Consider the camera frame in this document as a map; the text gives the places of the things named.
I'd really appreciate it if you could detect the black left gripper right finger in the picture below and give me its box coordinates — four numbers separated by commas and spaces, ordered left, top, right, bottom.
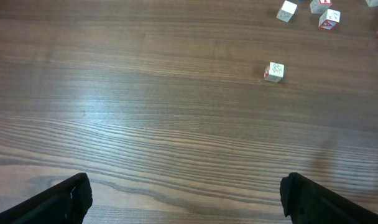
280, 172, 378, 224

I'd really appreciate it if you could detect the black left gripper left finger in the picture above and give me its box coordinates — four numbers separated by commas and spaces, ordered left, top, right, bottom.
0, 172, 93, 224

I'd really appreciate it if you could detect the wooden block blue side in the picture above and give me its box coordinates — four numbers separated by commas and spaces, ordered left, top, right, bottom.
264, 62, 285, 82

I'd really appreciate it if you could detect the wooden block red letter I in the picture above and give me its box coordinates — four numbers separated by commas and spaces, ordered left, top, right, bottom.
310, 0, 333, 14

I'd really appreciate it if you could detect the wooden block red bottom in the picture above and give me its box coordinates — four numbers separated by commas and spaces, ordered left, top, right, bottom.
318, 9, 341, 30

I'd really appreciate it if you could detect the plain wooden block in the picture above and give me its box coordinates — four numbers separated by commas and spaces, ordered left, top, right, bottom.
276, 1, 297, 22

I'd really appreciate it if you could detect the wooden block green letter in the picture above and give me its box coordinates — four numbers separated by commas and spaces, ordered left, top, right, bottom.
365, 0, 378, 7

